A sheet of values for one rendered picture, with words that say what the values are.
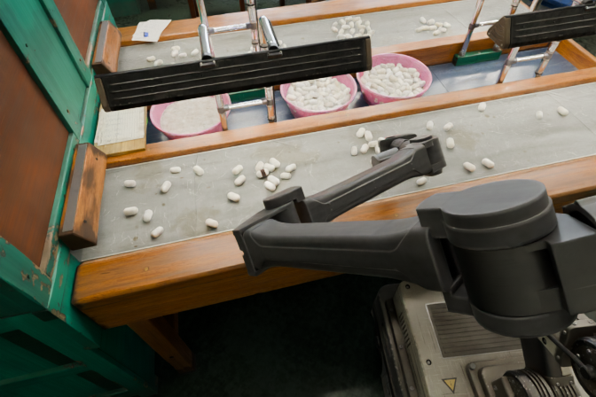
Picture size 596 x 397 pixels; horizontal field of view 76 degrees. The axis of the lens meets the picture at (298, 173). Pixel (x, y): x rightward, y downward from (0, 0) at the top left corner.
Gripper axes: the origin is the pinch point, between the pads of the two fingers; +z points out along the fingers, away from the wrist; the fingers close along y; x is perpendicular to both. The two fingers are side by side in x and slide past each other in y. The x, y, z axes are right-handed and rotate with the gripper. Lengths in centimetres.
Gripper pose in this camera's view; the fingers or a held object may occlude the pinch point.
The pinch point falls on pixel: (385, 145)
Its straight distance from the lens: 109.4
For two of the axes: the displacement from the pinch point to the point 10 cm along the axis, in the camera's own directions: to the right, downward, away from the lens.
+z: -1.7, -1.7, 9.7
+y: -9.7, 1.9, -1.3
